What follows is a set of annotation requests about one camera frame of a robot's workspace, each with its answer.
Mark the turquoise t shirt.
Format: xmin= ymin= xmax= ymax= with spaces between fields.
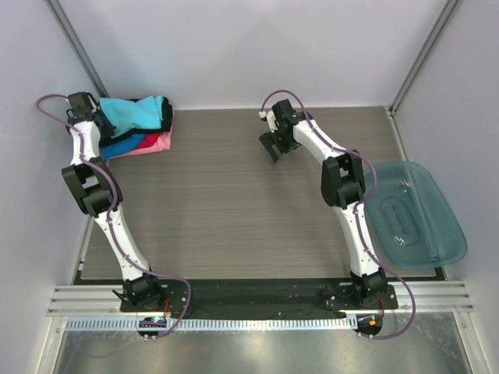
xmin=100 ymin=96 xmax=164 ymax=137

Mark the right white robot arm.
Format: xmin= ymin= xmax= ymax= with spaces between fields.
xmin=259 ymin=100 xmax=388 ymax=309

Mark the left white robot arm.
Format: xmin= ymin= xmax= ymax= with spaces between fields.
xmin=62 ymin=92 xmax=165 ymax=312

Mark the folded black t shirt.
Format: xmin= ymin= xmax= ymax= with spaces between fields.
xmin=100 ymin=96 xmax=174 ymax=146

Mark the folded blue t shirt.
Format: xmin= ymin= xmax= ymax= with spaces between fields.
xmin=101 ymin=134 xmax=146 ymax=160

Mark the folded red t shirt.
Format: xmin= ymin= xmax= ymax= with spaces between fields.
xmin=135 ymin=132 xmax=162 ymax=150

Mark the folded pink t shirt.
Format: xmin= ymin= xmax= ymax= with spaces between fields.
xmin=118 ymin=132 xmax=172 ymax=157

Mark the teal plastic bin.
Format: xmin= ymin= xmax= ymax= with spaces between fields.
xmin=365 ymin=161 xmax=468 ymax=270

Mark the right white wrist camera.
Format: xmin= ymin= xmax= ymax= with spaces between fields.
xmin=258 ymin=110 xmax=278 ymax=132

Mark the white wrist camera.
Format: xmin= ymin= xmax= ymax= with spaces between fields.
xmin=258 ymin=110 xmax=278 ymax=132
xmin=87 ymin=93 xmax=99 ymax=112

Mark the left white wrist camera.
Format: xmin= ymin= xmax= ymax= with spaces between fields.
xmin=87 ymin=93 xmax=99 ymax=112

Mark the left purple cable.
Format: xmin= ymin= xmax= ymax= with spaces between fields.
xmin=37 ymin=93 xmax=193 ymax=337

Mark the left aluminium corner post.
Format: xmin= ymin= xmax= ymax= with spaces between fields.
xmin=45 ymin=0 xmax=108 ymax=97

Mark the aluminium corner post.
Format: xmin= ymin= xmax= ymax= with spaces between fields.
xmin=45 ymin=0 xmax=108 ymax=97
xmin=387 ymin=0 xmax=462 ymax=117

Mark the aluminium frame rail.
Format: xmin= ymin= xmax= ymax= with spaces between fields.
xmin=48 ymin=279 xmax=473 ymax=320

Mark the slotted cable duct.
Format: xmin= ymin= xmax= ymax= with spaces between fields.
xmin=65 ymin=316 xmax=357 ymax=333

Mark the right aluminium corner post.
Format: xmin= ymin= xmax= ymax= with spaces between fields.
xmin=387 ymin=0 xmax=462 ymax=117

